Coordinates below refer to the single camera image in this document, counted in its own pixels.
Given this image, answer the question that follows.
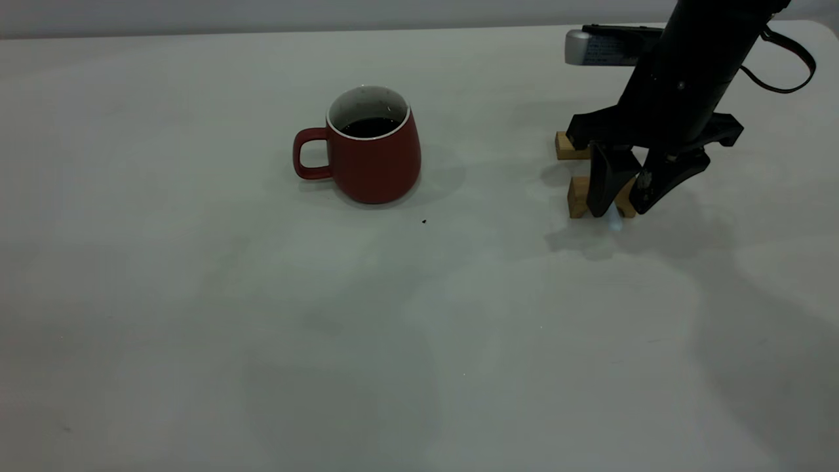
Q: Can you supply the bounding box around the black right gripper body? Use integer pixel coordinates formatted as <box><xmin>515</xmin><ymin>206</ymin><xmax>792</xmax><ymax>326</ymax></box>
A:
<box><xmin>566</xmin><ymin>26</ymin><xmax>745</xmax><ymax>158</ymax></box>

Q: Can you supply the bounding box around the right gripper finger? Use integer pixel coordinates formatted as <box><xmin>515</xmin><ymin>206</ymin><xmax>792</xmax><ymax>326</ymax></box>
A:
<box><xmin>629</xmin><ymin>148</ymin><xmax>712</xmax><ymax>216</ymax></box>
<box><xmin>585</xmin><ymin>140</ymin><xmax>643</xmax><ymax>218</ymax></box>

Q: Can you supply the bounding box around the dark red ceramic mug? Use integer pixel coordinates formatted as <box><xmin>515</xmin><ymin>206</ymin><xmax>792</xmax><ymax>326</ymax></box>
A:
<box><xmin>292</xmin><ymin>85</ymin><xmax>422</xmax><ymax>205</ymax></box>

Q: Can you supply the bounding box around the arched wooden block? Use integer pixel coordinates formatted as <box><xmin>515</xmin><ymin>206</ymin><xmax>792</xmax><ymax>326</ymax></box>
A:
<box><xmin>567</xmin><ymin>176</ymin><xmax>638</xmax><ymax>220</ymax></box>

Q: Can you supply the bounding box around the flat rectangular wooden block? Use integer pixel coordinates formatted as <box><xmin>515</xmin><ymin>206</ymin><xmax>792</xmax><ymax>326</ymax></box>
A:
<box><xmin>555</xmin><ymin>131</ymin><xmax>592</xmax><ymax>161</ymax></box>

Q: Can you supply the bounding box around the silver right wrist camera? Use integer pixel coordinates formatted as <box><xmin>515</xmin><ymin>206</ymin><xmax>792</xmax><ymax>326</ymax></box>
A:
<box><xmin>564</xmin><ymin>24</ymin><xmax>664</xmax><ymax>67</ymax></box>

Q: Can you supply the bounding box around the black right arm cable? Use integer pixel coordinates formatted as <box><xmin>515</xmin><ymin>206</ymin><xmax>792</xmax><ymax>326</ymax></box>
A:
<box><xmin>741</xmin><ymin>25</ymin><xmax>817</xmax><ymax>94</ymax></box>

